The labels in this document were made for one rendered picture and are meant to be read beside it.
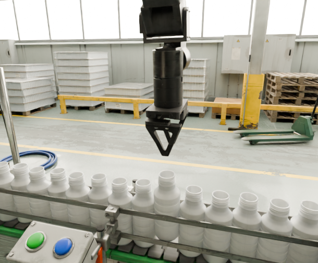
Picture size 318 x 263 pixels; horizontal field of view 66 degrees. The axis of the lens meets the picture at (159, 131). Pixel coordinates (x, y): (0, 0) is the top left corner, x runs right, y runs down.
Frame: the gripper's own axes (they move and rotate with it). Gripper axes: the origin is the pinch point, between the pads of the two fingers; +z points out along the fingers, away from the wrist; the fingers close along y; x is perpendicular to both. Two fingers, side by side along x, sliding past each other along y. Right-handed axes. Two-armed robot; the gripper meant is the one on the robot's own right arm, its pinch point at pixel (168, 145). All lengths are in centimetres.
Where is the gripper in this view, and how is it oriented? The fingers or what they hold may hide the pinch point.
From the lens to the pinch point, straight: 52.2
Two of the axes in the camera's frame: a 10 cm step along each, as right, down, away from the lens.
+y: 2.6, -3.5, 9.0
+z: 0.2, 9.3, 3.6
